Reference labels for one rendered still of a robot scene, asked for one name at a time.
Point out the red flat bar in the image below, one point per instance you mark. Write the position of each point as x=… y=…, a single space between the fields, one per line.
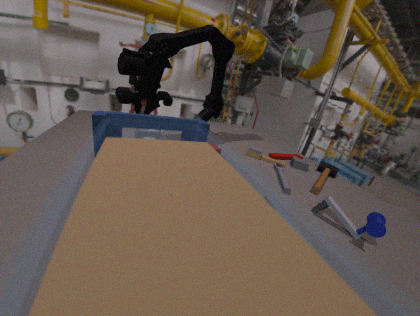
x=281 y=156

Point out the winch handle with blue knob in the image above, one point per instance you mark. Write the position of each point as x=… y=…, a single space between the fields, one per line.
x=375 y=221

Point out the wooden-handled black mallet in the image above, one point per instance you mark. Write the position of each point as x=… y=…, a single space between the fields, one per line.
x=326 y=170

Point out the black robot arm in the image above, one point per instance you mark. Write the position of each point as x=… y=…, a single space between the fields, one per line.
x=165 y=45

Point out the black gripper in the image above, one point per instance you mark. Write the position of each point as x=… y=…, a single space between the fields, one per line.
x=147 y=90

